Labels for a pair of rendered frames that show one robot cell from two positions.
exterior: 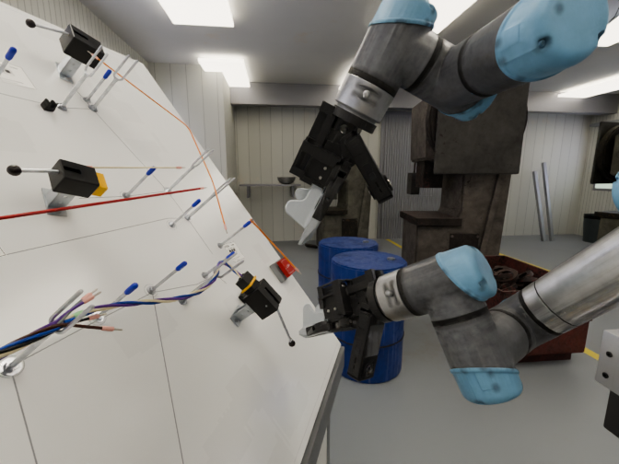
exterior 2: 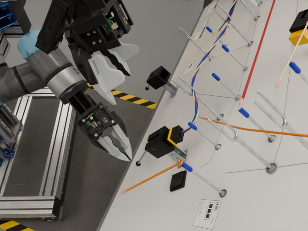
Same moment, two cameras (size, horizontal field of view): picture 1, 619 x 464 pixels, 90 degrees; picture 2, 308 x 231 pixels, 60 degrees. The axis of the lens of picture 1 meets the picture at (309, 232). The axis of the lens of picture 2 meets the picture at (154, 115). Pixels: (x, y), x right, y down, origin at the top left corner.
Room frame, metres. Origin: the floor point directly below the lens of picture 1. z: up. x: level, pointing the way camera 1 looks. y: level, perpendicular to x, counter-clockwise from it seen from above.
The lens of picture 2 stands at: (0.84, 0.10, 1.65)
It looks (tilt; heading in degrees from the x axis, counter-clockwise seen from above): 57 degrees down; 186
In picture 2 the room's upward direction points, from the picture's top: straight up
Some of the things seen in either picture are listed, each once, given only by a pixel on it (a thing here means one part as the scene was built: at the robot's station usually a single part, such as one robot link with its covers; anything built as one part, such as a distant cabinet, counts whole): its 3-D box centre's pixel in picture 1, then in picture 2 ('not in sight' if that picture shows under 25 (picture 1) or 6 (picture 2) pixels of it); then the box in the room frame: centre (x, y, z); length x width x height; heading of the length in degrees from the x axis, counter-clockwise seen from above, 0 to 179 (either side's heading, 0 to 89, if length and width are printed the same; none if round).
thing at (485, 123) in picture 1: (445, 178); not in sight; (3.88, -1.68, 1.33); 1.39 x 1.24 x 2.66; 95
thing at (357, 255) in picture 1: (356, 295); not in sight; (2.37, -0.37, 0.40); 1.08 x 0.66 x 0.80; 174
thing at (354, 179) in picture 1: (336, 186); not in sight; (5.81, -0.51, 1.16); 1.21 x 1.04 x 2.31; 97
